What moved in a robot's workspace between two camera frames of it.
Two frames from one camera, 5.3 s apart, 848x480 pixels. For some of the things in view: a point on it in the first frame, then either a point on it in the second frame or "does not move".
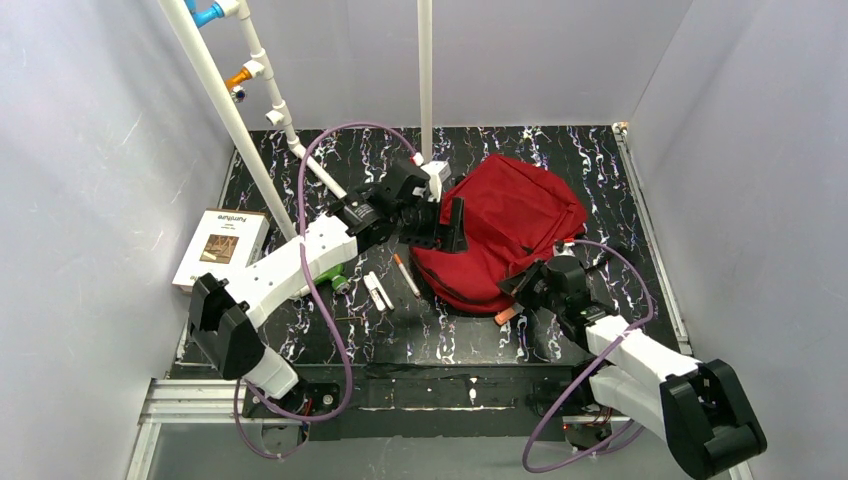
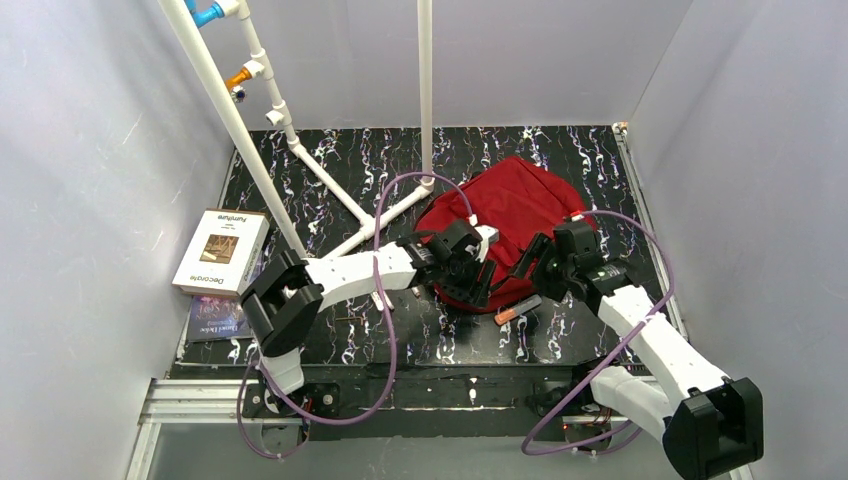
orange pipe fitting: x=238 y=79 does not move
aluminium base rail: x=196 y=400 does not move
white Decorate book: x=224 y=244 does not move
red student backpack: x=513 y=216 does not move
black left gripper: x=429 y=225 to x=473 y=281
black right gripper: x=519 y=287 to x=539 y=263
